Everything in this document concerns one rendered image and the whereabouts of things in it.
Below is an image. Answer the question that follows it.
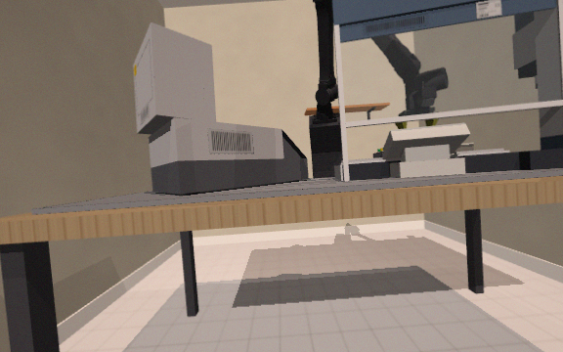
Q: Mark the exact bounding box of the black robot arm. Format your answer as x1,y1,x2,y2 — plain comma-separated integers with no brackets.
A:
313,0,338,124

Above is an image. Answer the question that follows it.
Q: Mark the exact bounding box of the grey rack with round holes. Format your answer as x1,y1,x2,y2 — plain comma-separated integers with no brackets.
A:
373,152,401,161

